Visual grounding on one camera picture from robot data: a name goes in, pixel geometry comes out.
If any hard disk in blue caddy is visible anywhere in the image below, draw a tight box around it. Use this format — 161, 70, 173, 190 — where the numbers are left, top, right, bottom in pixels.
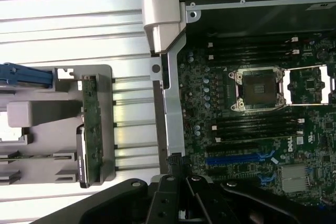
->
0, 62, 57, 92

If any grey parts rack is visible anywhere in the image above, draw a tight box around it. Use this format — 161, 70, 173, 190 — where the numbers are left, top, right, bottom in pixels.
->
0, 63, 117, 187

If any blue expansion slot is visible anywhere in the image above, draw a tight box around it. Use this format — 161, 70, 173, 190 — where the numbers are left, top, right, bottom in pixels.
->
206, 152, 276, 167

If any CPU socket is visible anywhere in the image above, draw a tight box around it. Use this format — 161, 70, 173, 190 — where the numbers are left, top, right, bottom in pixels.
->
227, 68, 287, 112

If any open black PC case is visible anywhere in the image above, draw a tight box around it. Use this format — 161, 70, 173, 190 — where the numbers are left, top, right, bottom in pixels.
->
142, 0, 336, 216

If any green RAM stick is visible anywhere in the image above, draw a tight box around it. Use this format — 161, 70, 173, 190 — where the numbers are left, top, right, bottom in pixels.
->
0, 155, 56, 162

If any metal socket cover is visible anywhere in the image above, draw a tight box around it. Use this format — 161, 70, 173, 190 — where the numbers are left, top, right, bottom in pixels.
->
285, 65, 336, 106

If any silver chipset heatsink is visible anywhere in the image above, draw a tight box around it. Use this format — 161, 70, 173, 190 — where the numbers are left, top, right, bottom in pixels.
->
280, 165, 310, 193

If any green motherboard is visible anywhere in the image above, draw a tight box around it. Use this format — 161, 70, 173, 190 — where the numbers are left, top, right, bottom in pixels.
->
178, 34, 336, 209

